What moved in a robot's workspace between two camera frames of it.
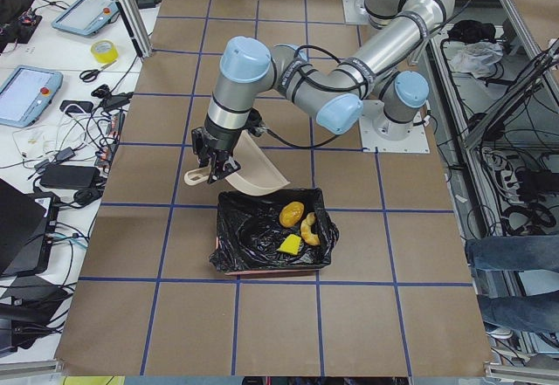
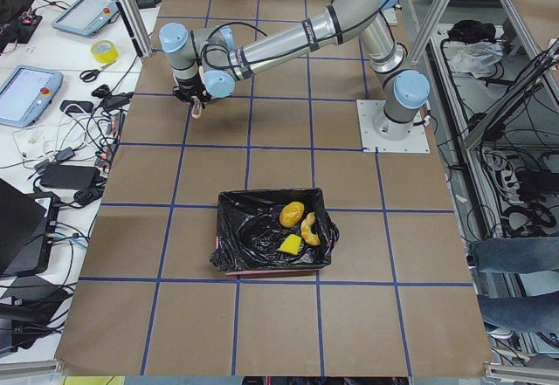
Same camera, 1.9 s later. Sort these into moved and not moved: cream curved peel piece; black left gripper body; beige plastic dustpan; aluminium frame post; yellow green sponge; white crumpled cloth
Moved: beige plastic dustpan; black left gripper body
Not moved: white crumpled cloth; cream curved peel piece; aluminium frame post; yellow green sponge
